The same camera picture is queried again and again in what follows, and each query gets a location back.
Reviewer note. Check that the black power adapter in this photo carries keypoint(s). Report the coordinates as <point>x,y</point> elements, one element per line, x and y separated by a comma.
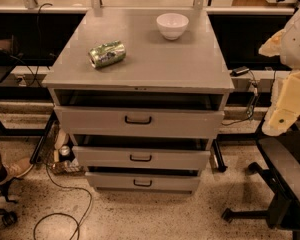
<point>239,71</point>

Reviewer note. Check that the grey top drawer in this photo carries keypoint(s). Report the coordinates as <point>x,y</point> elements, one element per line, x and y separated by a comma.
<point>139,122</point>

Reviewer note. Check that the grey bottom drawer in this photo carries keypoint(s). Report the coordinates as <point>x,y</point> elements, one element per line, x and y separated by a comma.
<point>142,182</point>

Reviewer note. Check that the black office chair base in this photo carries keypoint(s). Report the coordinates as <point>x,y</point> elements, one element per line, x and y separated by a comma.
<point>8,218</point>

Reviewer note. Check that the grey drawer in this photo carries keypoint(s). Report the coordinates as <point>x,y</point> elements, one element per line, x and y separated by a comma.
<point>142,182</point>
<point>141,158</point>
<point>139,122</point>

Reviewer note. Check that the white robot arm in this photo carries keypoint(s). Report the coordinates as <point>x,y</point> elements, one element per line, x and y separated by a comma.
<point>298,20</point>

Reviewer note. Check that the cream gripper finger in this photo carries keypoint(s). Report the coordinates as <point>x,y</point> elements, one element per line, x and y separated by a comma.
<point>285,105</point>
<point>273,46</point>

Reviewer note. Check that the white ceramic bowl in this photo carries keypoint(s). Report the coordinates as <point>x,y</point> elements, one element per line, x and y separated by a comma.
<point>172,25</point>

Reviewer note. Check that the grey drawer cabinet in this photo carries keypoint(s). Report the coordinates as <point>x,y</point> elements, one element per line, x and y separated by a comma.
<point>186,74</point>

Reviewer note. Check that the black rolling stand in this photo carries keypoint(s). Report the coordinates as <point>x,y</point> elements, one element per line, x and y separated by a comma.
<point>282,156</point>

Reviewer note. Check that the small silver can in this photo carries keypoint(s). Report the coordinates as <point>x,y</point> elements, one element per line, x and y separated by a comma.
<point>64,151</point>

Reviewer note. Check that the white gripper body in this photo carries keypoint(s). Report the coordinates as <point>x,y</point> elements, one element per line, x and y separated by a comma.
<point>297,42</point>

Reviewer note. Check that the tan shoe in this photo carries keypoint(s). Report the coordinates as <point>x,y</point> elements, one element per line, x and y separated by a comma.
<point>19,168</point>

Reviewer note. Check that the crushed green soda can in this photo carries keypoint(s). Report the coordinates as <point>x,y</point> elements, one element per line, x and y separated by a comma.
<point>107,54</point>

